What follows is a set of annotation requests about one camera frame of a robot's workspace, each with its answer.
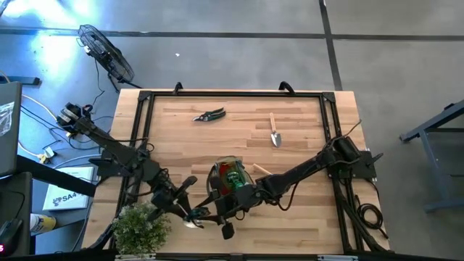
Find red gardening glove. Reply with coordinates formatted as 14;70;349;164
216;162;233;195

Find white yellow power adapter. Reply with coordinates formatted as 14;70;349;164
38;146;56;165

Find black diagonal stand bar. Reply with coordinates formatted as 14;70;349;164
16;155;97;199

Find black floor fan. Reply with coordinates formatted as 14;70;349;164
76;24;143;90

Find dark green pruning shears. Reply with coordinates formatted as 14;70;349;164
191;107;227;123

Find white printed cardboard box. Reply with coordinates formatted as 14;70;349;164
42;165;95;212

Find black computer case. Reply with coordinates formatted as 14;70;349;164
0;81;23;178

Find black computer mouse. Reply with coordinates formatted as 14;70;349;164
0;217;23;255

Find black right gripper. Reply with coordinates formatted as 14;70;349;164
199;175;262;241

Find blue-grey metal desk frame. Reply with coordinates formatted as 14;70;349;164
399;99;464;213

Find black flat floor bar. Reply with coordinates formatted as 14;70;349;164
0;75;41;86

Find black fan cable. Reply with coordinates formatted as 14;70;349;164
90;59;107;108

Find artificial potted green plant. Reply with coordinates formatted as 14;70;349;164
110;202;171;257

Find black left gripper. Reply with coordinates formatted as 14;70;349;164
149;175;199;228

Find coiled black cable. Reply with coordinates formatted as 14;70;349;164
356;202;389;240

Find yellow white spray can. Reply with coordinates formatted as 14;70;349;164
29;212;57;234

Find beige green-trimmed gardening bag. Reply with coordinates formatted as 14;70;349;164
184;154;255;223

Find green spray bottle white head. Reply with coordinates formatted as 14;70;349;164
226;170;248;190

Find black aluminium table frame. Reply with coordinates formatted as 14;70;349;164
108;89;391;257

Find beige floor cable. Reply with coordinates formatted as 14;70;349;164
20;93;68;130

